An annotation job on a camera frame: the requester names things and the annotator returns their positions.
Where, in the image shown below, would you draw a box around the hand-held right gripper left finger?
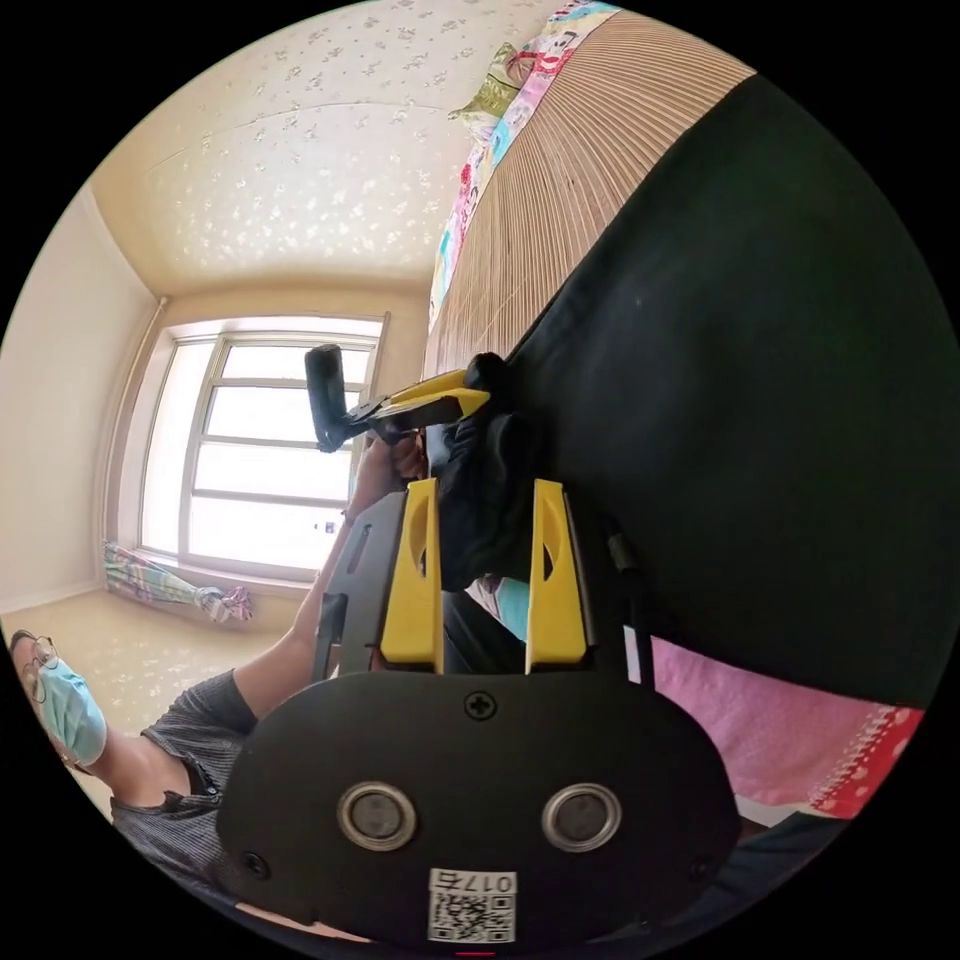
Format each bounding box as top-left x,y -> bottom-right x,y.
380,477 -> 445,674

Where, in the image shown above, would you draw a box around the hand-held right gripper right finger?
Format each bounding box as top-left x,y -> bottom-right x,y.
524,478 -> 589,674

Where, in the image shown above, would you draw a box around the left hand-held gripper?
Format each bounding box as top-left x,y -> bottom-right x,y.
341,368 -> 491,445

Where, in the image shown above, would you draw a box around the black pants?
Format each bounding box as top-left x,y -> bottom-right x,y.
431,74 -> 939,706

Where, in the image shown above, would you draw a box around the person's left forearm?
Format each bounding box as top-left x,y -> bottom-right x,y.
232,449 -> 410,721

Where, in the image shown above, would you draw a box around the person's left hand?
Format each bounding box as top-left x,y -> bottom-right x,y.
359,431 -> 429,496

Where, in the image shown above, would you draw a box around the window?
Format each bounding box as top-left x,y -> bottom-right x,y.
138,314 -> 391,583

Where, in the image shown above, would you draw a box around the pink blanket with red border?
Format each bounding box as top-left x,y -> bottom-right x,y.
648,635 -> 925,820

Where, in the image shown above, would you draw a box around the striped curtain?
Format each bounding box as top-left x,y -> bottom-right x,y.
101,541 -> 255,624

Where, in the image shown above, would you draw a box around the person's body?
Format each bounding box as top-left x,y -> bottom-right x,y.
7,628 -> 260,901

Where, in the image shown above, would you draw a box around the green pillow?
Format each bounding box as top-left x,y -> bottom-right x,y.
448,41 -> 526,121

